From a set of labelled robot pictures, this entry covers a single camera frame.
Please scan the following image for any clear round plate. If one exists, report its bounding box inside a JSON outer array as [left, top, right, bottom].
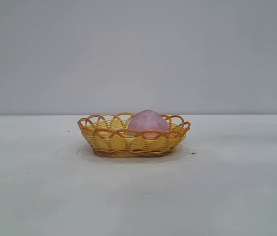
[[76, 144, 191, 165]]

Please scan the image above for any yellow woven plastic basket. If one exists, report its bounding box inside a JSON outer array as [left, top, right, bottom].
[[77, 112, 192, 159]]

